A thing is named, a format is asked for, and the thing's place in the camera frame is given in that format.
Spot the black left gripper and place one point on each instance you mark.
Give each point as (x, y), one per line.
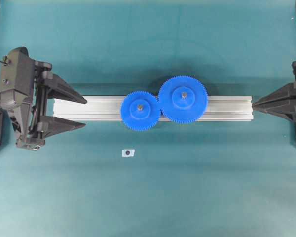
(32, 138)

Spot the small blue plastic gear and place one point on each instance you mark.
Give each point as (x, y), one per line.
(144, 119)

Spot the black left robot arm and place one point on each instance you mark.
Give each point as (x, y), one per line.
(40, 104)

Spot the large blue plastic gear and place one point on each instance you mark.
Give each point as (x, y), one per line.
(183, 110)

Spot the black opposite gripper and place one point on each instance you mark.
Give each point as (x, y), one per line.
(287, 92)

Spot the silver aluminium extrusion rail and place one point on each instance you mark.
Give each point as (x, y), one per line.
(107, 108)

